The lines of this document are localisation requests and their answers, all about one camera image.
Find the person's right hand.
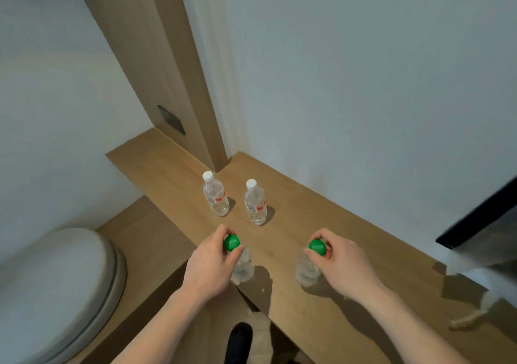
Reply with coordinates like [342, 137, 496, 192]
[303, 227, 385, 300]

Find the person's left hand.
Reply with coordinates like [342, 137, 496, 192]
[182, 224, 245, 302]

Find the green capped clear water bottle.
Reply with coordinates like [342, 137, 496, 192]
[223, 234, 255, 284]
[295, 239, 327, 288]

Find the person's right forearm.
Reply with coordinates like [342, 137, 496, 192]
[364, 285, 471, 364]

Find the person's left forearm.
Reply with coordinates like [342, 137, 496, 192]
[111, 287, 199, 364]

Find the white capped clear water bottle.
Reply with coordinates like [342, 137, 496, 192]
[202, 171, 230, 218]
[243, 179, 268, 226]

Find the low wooden cabinet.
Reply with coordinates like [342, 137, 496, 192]
[65, 196, 251, 364]

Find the person's black shoe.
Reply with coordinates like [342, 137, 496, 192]
[224, 322, 254, 364]

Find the grey metal strike plate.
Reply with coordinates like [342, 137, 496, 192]
[157, 105, 187, 136]

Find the white fixture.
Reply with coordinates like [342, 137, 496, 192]
[448, 290, 505, 330]

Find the wooden door frame post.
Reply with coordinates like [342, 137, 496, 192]
[69, 0, 229, 174]

